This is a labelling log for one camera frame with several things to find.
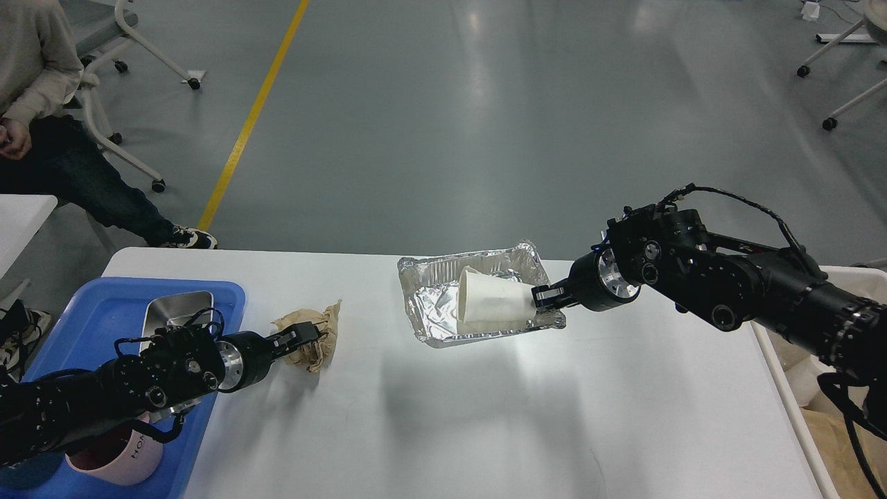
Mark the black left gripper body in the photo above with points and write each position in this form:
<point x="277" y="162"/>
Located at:
<point x="247" y="357"/>

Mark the white cup in bin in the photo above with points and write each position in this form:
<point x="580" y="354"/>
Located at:
<point x="802" y="379"/>

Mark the white paper cup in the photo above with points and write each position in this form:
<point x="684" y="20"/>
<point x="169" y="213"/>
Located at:
<point x="488" y="303"/>

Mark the dark blue mug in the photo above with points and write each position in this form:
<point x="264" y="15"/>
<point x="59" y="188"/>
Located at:
<point x="31" y="472"/>

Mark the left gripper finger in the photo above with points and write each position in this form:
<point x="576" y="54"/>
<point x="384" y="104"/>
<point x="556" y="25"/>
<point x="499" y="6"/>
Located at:
<point x="292" y="337"/>

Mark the aluminium foil tray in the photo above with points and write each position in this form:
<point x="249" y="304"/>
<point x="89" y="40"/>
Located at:
<point x="430" y="285"/>

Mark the brown paper in bin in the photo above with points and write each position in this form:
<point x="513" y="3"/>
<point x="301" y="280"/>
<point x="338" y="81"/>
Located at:
<point x="833" y="444"/>

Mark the beige plastic bin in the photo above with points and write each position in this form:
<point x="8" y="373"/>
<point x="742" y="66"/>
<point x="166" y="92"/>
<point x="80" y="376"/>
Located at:
<point x="780" y="356"/>

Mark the person in dark jeans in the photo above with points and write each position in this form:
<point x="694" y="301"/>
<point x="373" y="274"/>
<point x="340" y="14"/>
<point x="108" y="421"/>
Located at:
<point x="47" y="152"/>

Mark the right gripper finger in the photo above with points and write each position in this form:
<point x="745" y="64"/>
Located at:
<point x="554" y="296"/>

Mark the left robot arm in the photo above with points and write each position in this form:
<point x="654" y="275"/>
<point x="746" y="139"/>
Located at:
<point x="150" y="386"/>

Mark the blue plastic tray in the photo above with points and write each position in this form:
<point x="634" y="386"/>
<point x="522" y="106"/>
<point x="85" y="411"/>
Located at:
<point x="99" y="313"/>

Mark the stainless steel rectangular box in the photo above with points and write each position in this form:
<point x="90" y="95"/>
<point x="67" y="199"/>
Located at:
<point x="174" y="310"/>

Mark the brown paper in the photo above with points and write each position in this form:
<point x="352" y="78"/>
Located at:
<point x="313" y="355"/>
<point x="833" y="444"/>

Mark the white side table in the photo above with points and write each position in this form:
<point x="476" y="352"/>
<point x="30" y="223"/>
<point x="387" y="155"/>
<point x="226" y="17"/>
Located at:
<point x="21" y="217"/>

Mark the grey office chair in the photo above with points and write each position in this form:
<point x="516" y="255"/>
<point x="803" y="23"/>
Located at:
<point x="102" y="32"/>

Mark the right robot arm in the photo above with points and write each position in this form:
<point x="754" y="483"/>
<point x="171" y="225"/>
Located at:
<point x="726" y="282"/>

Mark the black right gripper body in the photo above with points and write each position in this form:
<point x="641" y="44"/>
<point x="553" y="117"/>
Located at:
<point x="596" y="282"/>

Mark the pink ribbed mug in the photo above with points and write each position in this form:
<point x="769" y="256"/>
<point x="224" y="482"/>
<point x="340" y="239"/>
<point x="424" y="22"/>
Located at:
<point x="122" y="457"/>

